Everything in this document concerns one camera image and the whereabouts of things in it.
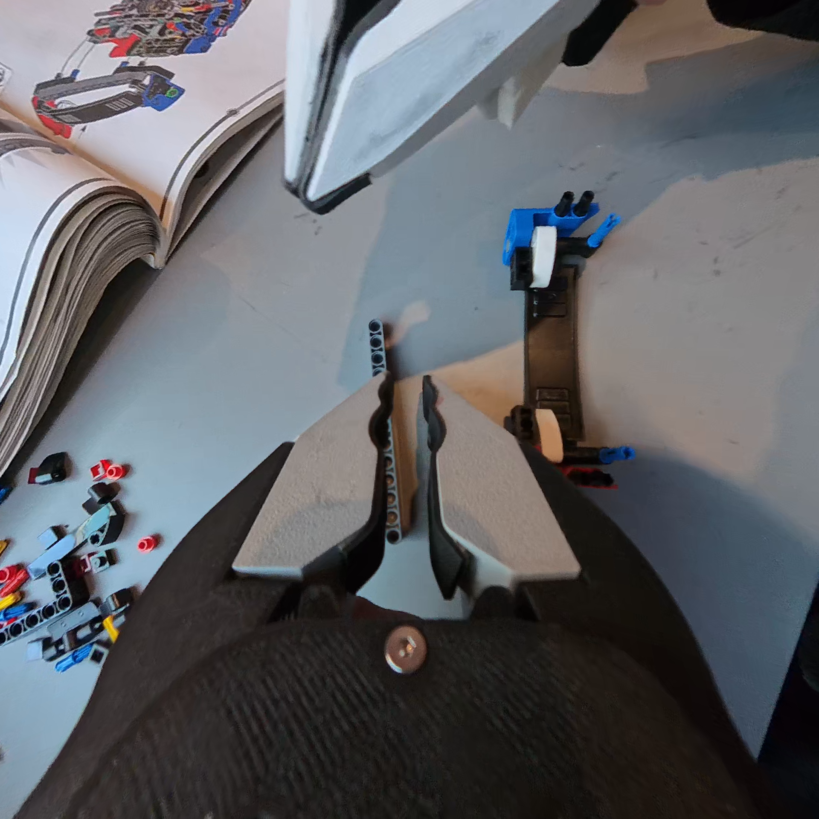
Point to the grey desk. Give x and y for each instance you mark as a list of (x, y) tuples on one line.
[(704, 320)]

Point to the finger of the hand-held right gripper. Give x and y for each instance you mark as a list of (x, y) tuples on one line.
[(310, 77), (435, 89)]

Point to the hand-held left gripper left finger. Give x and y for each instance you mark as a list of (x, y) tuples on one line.
[(307, 505)]

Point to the pile of loose toy bricks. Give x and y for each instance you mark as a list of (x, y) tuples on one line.
[(61, 576)]

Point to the long dark toy beam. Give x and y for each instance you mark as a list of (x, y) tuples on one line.
[(391, 486)]

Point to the black panel toy brick assembly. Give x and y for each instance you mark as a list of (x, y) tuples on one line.
[(550, 345)]

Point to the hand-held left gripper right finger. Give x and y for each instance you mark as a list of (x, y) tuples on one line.
[(505, 505)]

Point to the open building instruction booklet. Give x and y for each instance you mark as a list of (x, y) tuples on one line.
[(96, 224)]

